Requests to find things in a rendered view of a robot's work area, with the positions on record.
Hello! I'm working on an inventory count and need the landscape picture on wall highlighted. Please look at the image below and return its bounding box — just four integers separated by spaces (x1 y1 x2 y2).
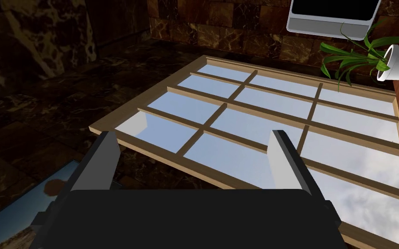
0 160 80 249

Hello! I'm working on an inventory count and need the grey microwave oven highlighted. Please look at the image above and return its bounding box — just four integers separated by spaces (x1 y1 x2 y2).
286 0 382 41

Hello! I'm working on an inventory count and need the green plant in white pot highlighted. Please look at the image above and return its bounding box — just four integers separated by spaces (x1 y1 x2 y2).
320 21 399 93

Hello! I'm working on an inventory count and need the wooden framed window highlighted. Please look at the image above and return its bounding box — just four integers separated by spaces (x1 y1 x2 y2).
88 54 399 249

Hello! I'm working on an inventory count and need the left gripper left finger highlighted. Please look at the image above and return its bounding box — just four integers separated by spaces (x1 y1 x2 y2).
68 131 121 192

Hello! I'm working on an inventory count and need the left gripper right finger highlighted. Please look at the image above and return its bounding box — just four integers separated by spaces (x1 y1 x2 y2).
267 130 322 196

